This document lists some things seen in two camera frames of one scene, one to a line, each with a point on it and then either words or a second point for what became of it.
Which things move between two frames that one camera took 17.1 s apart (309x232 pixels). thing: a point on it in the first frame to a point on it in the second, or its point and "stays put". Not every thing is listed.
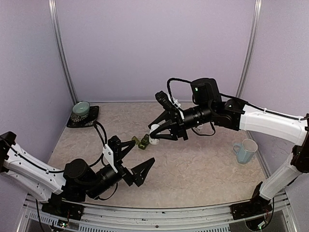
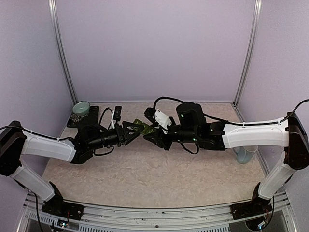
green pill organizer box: x=143 y=143 to x=147 y=129
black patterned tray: x=76 y=121 stays put
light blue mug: x=245 y=151 stays put
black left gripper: x=136 y=177 to x=121 y=135
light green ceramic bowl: x=81 y=108 stays put
